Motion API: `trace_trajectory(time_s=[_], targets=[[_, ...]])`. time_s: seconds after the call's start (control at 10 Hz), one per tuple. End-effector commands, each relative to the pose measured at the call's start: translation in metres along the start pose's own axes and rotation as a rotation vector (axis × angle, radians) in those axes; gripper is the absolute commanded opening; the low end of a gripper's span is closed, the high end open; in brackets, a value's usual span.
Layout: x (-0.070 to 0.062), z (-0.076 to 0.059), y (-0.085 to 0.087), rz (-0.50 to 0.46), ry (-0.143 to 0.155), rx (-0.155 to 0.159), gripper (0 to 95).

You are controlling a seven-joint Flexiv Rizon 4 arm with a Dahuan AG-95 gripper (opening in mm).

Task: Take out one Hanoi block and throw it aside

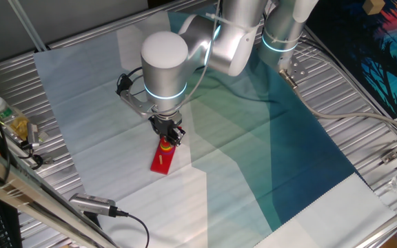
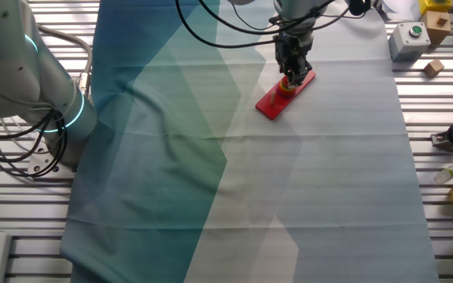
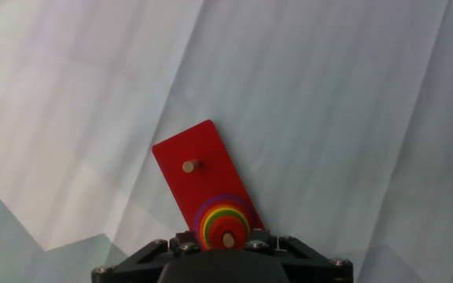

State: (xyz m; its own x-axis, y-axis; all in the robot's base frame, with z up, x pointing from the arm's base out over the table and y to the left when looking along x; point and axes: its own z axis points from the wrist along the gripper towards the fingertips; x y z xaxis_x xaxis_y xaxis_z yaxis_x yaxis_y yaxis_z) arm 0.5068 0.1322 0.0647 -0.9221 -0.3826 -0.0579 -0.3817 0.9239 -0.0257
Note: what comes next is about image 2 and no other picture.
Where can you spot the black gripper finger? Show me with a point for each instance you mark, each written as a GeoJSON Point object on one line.
{"type": "Point", "coordinates": [303, 74]}
{"type": "Point", "coordinates": [288, 75]}

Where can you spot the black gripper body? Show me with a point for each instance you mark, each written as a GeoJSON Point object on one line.
{"type": "Point", "coordinates": [294, 53]}

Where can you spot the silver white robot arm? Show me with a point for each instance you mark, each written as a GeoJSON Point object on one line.
{"type": "Point", "coordinates": [14, 59]}

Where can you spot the red Hanoi base board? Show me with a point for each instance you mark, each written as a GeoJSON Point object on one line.
{"type": "Point", "coordinates": [267, 108]}

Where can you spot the yellow plastic block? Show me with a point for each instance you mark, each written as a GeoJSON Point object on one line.
{"type": "Point", "coordinates": [435, 6]}

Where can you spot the grey box green button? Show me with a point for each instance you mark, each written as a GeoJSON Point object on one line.
{"type": "Point", "coordinates": [403, 45]}

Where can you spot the blue green white tablecloth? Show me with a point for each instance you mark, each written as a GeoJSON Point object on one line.
{"type": "Point", "coordinates": [328, 177]}

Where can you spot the small wooden cube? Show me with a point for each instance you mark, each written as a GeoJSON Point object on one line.
{"type": "Point", "coordinates": [433, 68]}

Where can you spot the wooden cube box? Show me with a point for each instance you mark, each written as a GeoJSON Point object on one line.
{"type": "Point", "coordinates": [435, 31]}

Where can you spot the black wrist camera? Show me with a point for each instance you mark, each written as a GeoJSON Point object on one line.
{"type": "Point", "coordinates": [358, 6]}

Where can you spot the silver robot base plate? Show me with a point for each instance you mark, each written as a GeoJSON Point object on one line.
{"type": "Point", "coordinates": [41, 167]}

